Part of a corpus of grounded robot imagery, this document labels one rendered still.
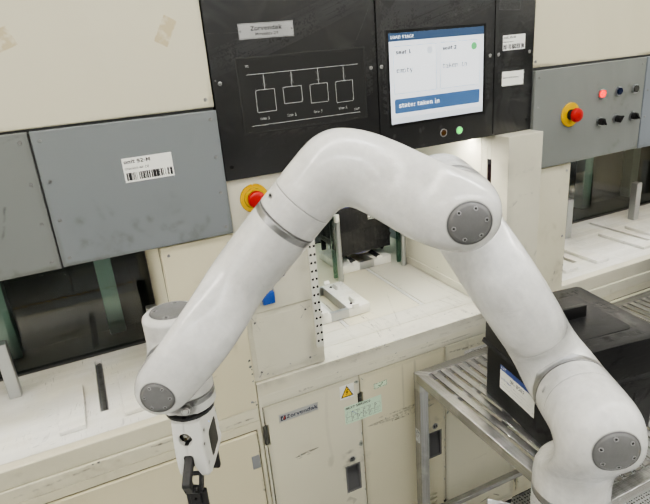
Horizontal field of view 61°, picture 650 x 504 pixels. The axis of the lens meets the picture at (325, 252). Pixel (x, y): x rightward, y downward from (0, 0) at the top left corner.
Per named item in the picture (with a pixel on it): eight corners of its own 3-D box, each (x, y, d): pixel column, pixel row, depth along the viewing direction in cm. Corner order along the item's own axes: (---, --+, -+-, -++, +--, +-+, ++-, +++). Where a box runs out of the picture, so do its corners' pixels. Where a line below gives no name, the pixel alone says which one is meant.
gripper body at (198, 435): (205, 418, 80) (217, 479, 84) (218, 378, 90) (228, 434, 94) (154, 421, 80) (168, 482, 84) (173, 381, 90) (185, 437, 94)
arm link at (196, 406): (206, 403, 80) (210, 420, 81) (218, 370, 88) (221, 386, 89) (149, 407, 80) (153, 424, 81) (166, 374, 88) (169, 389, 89)
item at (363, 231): (337, 268, 203) (331, 184, 192) (315, 252, 220) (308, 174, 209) (394, 253, 211) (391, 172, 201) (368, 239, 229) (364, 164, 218)
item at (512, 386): (484, 390, 149) (485, 334, 143) (570, 367, 156) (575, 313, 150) (551, 457, 124) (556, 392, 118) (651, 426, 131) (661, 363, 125)
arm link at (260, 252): (310, 271, 65) (169, 435, 73) (313, 229, 80) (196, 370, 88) (249, 225, 63) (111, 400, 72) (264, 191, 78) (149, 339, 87)
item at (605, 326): (555, 403, 118) (559, 350, 113) (480, 340, 144) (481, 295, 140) (666, 372, 125) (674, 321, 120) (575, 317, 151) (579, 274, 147)
